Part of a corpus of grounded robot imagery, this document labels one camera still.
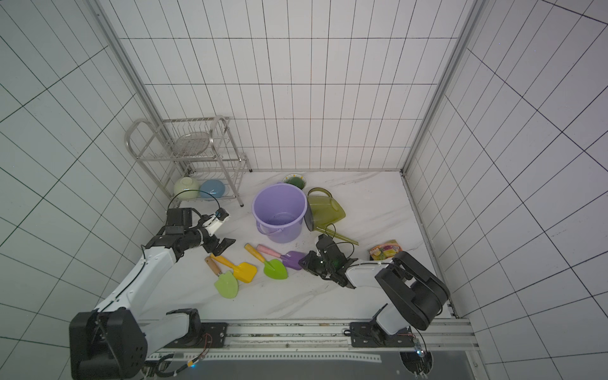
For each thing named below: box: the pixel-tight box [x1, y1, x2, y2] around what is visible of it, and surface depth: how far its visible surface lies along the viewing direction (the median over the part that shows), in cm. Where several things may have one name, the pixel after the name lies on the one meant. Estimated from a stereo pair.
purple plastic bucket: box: [251, 182, 309, 244], surface depth 90 cm
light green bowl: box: [173, 176, 201, 201], surface depth 104 cm
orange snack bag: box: [368, 239, 403, 261], surface depth 91 cm
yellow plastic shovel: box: [209, 253, 258, 284], surface depth 88 cm
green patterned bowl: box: [282, 173, 307, 190], surface depth 112 cm
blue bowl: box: [198, 178, 226, 199], surface depth 106 cm
